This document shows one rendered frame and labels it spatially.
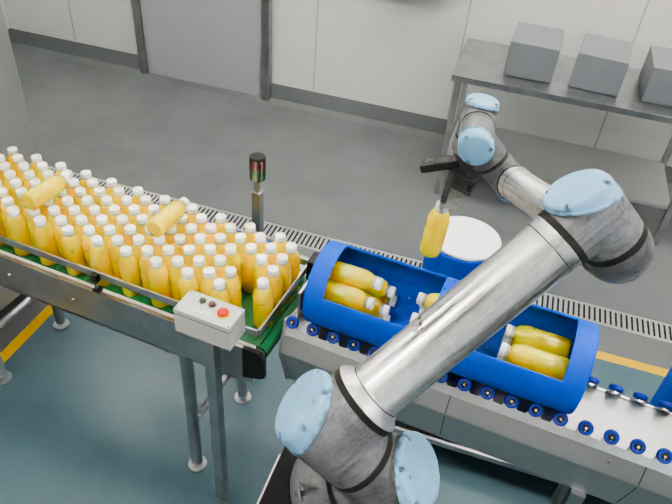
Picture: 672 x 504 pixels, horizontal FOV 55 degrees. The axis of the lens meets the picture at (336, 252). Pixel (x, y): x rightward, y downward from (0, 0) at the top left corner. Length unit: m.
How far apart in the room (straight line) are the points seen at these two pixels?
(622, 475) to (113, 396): 2.22
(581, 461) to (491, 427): 0.28
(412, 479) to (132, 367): 2.33
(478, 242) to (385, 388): 1.46
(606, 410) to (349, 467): 1.22
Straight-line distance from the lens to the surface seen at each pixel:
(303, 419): 1.16
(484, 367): 1.98
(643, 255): 1.22
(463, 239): 2.54
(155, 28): 6.02
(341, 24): 5.33
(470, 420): 2.17
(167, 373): 3.35
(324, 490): 1.36
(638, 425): 2.27
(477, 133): 1.64
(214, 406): 2.39
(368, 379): 1.16
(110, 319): 2.54
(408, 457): 1.26
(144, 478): 3.02
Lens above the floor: 2.53
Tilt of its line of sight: 39 degrees down
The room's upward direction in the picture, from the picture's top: 5 degrees clockwise
